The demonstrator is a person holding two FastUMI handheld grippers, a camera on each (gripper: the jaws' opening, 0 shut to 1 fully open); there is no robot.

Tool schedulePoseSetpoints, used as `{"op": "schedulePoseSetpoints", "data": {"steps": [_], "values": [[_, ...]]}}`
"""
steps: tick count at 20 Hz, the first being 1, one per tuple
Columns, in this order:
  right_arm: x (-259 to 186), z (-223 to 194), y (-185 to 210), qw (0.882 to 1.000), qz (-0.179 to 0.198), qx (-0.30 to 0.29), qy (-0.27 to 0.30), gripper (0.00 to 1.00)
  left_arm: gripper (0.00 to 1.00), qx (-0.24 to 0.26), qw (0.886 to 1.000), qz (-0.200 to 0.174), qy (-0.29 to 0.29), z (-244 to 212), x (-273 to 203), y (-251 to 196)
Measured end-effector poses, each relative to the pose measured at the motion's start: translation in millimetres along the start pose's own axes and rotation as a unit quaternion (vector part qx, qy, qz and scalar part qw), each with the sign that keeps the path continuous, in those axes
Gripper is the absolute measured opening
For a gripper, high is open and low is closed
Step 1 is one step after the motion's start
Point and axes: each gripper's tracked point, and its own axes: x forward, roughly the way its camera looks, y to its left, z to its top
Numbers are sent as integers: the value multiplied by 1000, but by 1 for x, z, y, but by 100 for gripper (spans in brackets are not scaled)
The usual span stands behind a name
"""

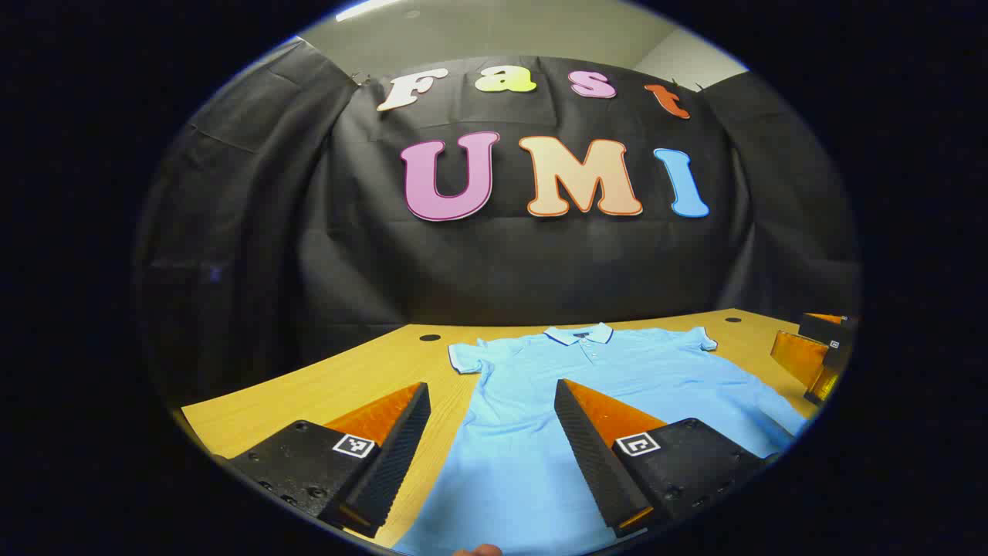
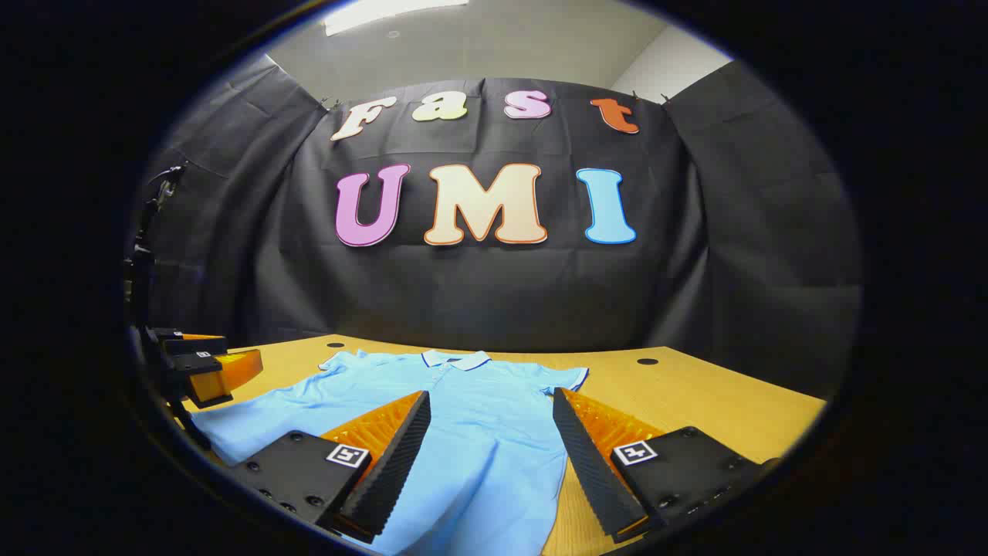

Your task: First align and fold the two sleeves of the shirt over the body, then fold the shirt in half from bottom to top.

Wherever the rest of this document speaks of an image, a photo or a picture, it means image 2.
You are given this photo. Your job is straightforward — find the light blue T-shirt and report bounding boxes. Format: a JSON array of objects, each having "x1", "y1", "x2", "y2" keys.
[{"x1": 189, "y1": 349, "x2": 591, "y2": 556}]

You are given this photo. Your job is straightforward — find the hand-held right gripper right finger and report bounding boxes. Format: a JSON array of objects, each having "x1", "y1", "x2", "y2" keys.
[{"x1": 552, "y1": 388, "x2": 782, "y2": 544}]

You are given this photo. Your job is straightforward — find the black backdrop cloth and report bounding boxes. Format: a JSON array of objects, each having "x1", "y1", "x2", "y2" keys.
[{"x1": 127, "y1": 54, "x2": 861, "y2": 398}]

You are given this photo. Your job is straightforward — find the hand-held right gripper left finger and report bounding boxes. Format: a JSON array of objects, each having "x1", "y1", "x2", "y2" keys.
[{"x1": 224, "y1": 390, "x2": 431, "y2": 545}]

